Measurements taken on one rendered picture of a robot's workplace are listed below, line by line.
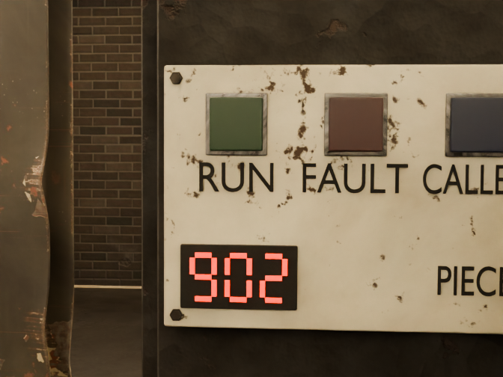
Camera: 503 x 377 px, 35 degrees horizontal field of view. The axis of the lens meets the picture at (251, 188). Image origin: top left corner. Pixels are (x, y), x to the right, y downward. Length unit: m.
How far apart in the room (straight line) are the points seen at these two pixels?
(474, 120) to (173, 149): 0.20
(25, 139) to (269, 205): 2.63
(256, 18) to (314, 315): 0.21
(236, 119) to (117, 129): 6.18
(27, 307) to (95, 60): 3.87
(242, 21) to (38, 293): 2.66
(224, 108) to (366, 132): 0.10
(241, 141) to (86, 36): 6.31
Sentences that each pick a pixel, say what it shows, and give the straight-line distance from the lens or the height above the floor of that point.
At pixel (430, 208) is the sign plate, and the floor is 1.14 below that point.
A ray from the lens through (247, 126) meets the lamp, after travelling 0.54.
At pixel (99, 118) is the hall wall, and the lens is 6.75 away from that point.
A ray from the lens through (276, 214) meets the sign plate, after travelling 0.54.
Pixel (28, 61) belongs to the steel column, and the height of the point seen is 1.50.
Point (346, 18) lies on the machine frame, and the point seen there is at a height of 1.27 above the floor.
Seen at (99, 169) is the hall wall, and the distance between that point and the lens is 6.75.
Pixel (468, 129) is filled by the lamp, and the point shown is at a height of 1.20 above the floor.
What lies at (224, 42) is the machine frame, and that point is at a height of 1.26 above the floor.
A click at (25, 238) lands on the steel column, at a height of 0.83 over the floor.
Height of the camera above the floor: 1.18
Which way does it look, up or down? 3 degrees down
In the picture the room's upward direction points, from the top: straight up
